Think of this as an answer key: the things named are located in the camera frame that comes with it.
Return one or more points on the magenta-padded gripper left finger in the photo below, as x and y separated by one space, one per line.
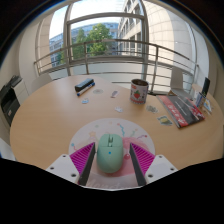
62 166

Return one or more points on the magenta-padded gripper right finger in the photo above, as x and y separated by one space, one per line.
160 166

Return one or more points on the mint green computer mouse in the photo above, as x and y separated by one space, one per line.
110 156

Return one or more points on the round pink printed mouse pad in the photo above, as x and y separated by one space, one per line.
100 128

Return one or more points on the blue yellow sticker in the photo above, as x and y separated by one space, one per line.
164 120

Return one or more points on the pale green sticker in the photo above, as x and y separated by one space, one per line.
151 109

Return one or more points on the red and black magazine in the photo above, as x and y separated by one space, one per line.
181 110

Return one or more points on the small blue white sticker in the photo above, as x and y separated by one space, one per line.
85 100

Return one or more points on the small printed card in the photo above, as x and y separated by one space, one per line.
207 106

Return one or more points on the small blue white container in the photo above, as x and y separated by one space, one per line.
199 99

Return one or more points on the blue marker pen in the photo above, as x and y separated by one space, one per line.
86 89

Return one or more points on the black office printer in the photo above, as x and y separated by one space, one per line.
9 103

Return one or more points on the round pale sticker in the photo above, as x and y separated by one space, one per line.
98 91

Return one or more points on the black whiteboard eraser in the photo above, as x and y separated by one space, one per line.
84 84

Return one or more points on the metal balcony railing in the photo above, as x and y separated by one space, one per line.
113 41

